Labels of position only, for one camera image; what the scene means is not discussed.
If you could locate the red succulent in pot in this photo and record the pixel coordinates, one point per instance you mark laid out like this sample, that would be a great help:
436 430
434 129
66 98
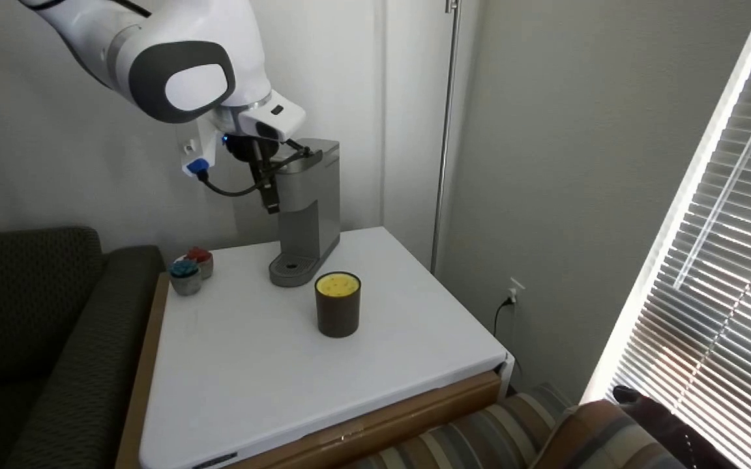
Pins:
202 258

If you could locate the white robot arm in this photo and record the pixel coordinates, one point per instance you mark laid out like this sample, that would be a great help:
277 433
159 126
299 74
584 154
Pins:
187 61

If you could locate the white table board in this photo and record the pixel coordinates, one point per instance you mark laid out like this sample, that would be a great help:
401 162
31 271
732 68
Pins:
243 369

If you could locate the white wall outlet with plug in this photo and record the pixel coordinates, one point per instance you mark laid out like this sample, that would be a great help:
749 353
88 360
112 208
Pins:
512 300

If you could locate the dark yellow candle jar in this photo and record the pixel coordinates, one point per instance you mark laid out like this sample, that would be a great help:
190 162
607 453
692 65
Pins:
337 302

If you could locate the dark grey couch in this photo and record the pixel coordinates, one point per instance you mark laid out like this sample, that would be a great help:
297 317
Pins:
72 330

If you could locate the grey coffee maker body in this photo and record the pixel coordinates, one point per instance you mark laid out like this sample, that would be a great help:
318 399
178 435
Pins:
308 212

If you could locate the striped sofa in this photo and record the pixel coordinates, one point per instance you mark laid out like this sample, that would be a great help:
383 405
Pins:
544 430

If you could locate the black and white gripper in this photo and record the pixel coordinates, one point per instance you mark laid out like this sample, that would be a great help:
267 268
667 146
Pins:
276 117

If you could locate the white window blinds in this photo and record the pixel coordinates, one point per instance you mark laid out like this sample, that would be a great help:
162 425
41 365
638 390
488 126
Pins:
684 331

